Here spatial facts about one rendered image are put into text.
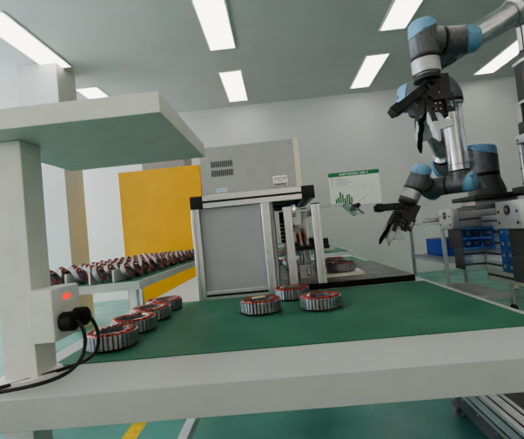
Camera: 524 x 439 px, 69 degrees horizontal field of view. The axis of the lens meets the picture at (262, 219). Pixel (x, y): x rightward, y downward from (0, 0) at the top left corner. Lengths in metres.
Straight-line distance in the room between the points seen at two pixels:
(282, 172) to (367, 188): 5.65
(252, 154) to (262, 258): 0.41
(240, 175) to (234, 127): 5.69
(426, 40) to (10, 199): 1.05
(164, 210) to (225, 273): 3.93
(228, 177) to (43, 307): 0.93
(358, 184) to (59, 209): 4.74
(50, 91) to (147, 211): 1.85
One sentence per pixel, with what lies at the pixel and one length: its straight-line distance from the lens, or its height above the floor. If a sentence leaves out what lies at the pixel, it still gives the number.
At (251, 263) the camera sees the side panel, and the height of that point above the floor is 0.86.
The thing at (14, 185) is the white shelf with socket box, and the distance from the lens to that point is 0.80.
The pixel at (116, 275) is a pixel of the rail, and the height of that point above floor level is 0.79.
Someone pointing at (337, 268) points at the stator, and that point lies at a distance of 1.53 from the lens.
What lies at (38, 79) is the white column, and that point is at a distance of 5.71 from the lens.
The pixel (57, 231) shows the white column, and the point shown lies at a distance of 5.25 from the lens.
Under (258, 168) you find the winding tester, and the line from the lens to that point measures 1.50.
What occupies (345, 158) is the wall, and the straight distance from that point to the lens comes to 7.10.
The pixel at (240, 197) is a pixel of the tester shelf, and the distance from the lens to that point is 1.35.
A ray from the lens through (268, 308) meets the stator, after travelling 1.03.
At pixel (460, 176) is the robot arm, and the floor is 1.11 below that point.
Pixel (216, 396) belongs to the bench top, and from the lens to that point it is 0.64.
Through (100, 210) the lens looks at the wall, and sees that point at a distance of 7.62.
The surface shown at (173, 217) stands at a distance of 5.22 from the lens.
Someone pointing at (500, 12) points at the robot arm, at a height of 1.57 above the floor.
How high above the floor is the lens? 0.97
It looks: 2 degrees up
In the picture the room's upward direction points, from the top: 6 degrees counter-clockwise
